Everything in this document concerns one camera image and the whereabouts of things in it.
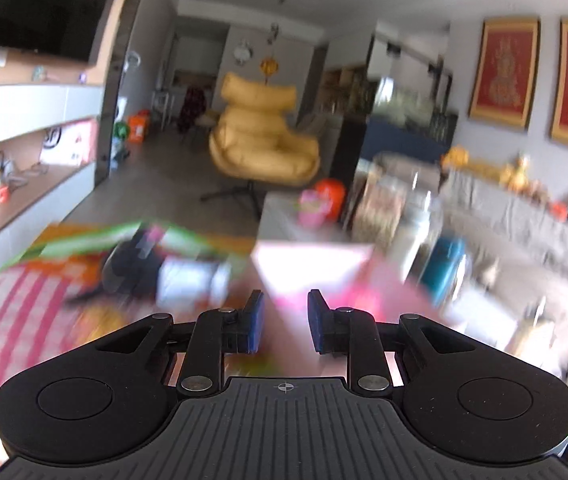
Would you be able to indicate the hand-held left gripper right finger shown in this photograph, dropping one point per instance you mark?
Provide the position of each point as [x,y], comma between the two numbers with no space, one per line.
[318,325]

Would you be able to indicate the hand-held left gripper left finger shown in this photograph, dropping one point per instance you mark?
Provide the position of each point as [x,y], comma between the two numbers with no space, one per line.
[253,325]

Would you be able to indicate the pink box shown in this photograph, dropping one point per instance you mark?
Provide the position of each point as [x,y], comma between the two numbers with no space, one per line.
[309,265]

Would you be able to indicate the dark object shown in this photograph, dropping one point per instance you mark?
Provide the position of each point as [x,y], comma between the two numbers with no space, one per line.
[133,270]

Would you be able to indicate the pink toy bucket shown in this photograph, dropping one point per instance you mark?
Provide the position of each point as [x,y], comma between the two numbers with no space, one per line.
[314,212]

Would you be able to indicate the white bottle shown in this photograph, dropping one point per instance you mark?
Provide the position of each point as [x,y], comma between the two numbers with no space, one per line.
[411,240]

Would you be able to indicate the large glass jar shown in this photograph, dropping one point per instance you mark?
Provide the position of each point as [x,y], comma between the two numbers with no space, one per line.
[379,210]

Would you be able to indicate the orange round container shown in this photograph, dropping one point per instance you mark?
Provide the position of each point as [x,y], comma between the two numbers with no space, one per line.
[333,191]

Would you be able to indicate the teal bottle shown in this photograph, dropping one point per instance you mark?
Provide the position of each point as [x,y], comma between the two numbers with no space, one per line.
[441,267]

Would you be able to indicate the yellow leather armchair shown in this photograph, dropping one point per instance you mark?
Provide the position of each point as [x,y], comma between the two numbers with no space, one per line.
[259,150]

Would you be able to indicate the green striped packet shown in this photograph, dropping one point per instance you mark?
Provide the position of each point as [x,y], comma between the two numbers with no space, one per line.
[93,240]

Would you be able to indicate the dark blue cabinet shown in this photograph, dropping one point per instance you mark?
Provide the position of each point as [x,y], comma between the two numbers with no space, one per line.
[399,142]

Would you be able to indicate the beige covered sofa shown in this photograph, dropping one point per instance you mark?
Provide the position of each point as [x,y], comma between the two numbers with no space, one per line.
[514,245]

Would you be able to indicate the yellow plush toy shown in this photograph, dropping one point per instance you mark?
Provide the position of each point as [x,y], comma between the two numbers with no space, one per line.
[454,156]
[516,172]

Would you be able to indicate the dark patterned blanket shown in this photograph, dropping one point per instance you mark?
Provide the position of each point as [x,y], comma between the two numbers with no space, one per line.
[192,110]

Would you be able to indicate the orange box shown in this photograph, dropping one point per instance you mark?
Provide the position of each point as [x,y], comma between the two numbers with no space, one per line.
[138,129]

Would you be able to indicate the red checkered play mat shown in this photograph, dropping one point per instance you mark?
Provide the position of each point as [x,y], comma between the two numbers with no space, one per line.
[23,320]

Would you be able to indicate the green floor item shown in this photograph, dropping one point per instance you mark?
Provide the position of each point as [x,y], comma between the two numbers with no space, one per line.
[121,131]

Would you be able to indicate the glass fish tank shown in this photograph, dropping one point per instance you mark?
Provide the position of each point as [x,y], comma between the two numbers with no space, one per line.
[409,105]

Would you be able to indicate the white side stool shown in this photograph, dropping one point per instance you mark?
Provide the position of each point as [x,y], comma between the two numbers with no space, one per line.
[162,102]

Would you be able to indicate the orange hanging ornament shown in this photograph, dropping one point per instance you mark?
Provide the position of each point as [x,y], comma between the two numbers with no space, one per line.
[269,67]

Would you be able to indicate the white paper bag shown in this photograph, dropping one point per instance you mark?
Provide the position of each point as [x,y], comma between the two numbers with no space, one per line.
[66,142]

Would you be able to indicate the white standing fan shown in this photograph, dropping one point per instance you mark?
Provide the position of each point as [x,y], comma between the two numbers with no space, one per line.
[134,59]

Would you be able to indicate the white wall clock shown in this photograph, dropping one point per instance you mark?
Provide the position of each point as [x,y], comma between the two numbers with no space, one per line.
[244,52]

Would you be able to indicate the wooden wall shelf unit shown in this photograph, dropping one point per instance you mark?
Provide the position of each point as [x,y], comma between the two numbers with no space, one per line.
[38,97]

